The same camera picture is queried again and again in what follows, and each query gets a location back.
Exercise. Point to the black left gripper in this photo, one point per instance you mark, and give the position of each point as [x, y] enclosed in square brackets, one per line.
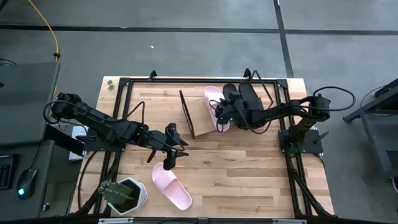
[155, 140]

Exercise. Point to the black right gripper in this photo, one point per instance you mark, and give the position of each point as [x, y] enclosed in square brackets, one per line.
[236, 112]

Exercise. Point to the pink foam slide sandal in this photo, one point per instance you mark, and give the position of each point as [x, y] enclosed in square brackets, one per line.
[212, 93]
[171, 186]

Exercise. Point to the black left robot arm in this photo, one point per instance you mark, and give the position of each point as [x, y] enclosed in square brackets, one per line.
[93, 121]

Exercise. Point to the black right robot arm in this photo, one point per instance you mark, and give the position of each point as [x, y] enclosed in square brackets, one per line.
[280, 110]

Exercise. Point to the white hexagonal plant pot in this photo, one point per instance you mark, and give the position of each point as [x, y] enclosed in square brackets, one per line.
[140, 194]

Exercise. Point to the green cactus plant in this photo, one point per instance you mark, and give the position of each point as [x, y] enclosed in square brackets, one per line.
[115, 191]

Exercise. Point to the white power box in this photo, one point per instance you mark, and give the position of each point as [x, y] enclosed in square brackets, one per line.
[77, 132]

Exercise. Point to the black metal cart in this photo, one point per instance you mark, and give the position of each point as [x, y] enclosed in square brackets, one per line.
[373, 124]

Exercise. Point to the black computer mouse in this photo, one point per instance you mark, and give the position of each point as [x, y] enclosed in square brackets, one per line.
[26, 183]

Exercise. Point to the grey side desk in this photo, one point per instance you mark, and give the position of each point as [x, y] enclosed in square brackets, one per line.
[25, 81]

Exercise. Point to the black keyboard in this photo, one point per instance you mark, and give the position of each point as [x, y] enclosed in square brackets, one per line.
[5, 172]

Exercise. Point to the wooden shelf with black frame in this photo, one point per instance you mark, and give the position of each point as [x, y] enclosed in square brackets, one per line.
[199, 115]

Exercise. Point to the black aluminium table frame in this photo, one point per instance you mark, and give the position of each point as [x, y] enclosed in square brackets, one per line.
[202, 81]

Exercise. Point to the silver metal bracket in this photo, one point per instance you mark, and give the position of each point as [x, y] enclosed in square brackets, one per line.
[115, 221]
[289, 221]

